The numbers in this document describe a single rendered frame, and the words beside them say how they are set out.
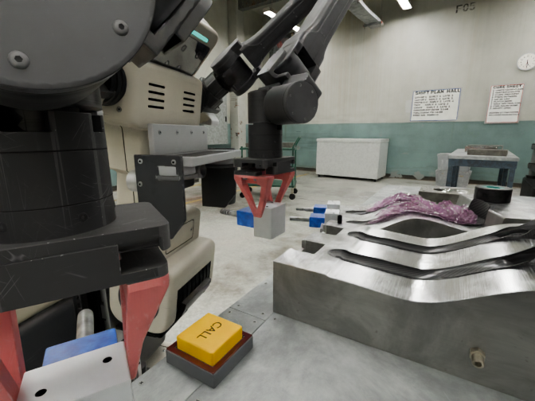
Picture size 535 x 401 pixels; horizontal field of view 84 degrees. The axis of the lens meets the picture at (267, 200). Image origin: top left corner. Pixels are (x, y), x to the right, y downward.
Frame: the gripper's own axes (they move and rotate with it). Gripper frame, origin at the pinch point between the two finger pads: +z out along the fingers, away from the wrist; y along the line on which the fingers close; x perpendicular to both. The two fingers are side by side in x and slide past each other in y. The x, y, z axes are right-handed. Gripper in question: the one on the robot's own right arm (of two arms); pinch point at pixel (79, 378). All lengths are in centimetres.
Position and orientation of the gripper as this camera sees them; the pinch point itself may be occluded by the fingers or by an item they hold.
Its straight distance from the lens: 22.5
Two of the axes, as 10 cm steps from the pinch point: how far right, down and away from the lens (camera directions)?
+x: -5.0, -1.7, 8.5
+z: 0.1, 9.8, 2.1
